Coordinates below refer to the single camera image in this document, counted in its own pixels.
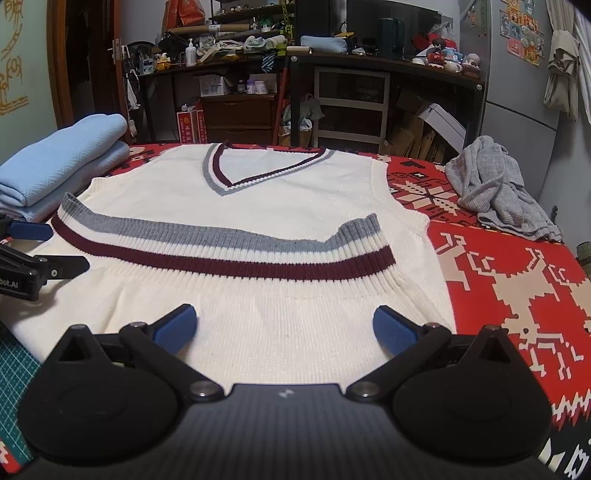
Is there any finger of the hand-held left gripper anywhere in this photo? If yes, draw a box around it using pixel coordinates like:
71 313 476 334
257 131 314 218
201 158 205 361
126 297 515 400
0 216 54 242
0 247 90 280

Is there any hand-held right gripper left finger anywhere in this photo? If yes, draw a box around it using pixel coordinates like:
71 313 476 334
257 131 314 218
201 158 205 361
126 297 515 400
41 304 225 402

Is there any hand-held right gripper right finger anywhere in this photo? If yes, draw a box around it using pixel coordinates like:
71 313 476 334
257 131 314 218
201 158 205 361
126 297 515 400
346 305 527 402

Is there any cream knit vest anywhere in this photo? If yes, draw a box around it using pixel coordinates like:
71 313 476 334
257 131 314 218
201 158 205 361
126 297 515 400
9 142 458 388

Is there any light blue folded sweater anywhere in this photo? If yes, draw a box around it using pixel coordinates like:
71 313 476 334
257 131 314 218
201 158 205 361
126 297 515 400
0 113 131 222

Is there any green cutting mat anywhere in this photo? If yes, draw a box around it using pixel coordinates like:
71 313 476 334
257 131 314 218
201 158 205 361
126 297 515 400
0 318 42 467

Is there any red patterned blanket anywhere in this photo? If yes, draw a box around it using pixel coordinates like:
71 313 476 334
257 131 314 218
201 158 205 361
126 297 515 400
0 141 591 480

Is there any wooden door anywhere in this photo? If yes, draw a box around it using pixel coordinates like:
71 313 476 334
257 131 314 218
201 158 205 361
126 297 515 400
46 0 127 137

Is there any cluttered dark wooden desk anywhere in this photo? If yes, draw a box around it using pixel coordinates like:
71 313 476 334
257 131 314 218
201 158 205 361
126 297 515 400
136 0 296 145

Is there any grey crumpled garment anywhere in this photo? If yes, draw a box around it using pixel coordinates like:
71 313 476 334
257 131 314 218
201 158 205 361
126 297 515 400
444 135 564 243

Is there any stack of brown cardboard boxes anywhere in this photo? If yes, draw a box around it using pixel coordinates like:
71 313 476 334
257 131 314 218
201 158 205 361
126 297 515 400
382 88 460 163

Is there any black fan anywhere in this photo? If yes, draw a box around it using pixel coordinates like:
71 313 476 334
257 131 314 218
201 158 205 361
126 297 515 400
124 42 157 75

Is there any white cardboard box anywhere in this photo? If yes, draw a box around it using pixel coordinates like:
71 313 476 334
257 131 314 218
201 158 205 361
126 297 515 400
416 102 468 153

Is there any brown wooden drawer cabinet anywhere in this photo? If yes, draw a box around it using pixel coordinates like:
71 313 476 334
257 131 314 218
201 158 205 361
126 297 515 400
202 95 279 145

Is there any white plastic drawer unit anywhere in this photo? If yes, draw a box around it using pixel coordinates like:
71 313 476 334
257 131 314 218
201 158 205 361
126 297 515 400
313 66 391 151

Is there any grey refrigerator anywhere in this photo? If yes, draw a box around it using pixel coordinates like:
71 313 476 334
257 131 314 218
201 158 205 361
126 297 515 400
480 0 587 210

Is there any small white carton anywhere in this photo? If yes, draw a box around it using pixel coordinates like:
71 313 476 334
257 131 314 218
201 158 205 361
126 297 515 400
198 75 232 97

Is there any black desk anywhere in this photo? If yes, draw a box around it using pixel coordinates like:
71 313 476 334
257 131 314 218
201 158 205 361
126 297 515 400
288 52 486 155

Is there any orange red bag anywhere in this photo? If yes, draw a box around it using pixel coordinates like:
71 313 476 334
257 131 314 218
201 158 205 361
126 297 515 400
165 0 206 28

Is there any cardboard tube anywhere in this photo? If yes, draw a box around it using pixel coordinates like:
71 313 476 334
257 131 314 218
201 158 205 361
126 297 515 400
168 22 256 37

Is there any cluster of figurines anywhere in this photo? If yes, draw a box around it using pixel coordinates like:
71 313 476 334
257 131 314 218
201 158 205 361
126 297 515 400
410 32 482 78

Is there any light blue pouch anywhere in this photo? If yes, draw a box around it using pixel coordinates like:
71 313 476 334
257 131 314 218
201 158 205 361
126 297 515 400
300 34 348 55

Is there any black monitor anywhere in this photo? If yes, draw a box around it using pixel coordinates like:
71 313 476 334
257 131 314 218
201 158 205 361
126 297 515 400
346 0 456 47

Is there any lime green plastic stand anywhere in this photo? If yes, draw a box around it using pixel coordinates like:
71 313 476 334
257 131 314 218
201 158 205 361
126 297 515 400
278 0 297 43

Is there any cluster of fridge magnets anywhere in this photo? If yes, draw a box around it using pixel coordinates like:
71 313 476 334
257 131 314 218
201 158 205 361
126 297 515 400
499 0 546 66

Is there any white curtain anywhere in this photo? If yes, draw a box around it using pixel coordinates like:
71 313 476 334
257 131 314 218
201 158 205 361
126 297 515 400
570 4 591 126

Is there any gold wall decal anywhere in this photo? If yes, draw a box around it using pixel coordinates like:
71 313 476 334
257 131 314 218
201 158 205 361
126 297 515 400
0 0 29 117

